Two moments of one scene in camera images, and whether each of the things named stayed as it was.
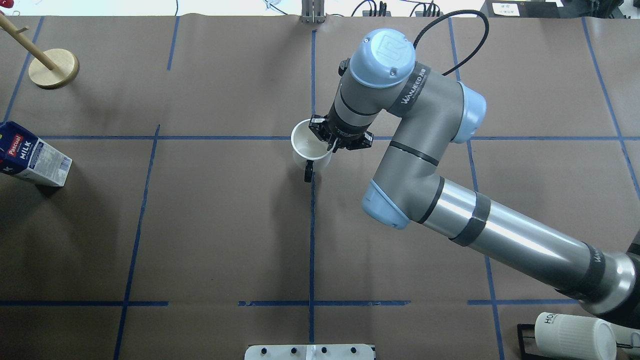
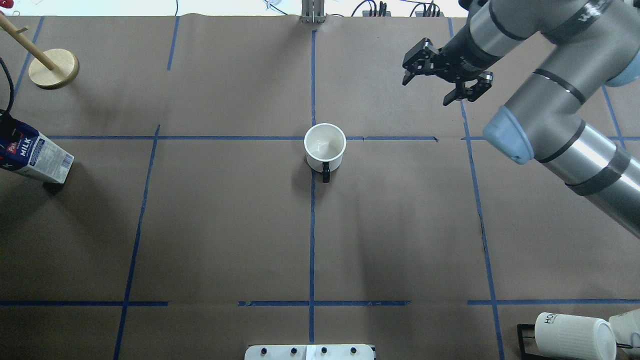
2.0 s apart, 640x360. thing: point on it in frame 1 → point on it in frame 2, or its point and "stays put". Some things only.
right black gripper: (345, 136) → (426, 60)
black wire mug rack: (525, 355) stays put
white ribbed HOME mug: (560, 337) stays put
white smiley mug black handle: (309, 171) → (325, 144)
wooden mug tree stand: (52, 69) stays put
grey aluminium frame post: (313, 11) stays put
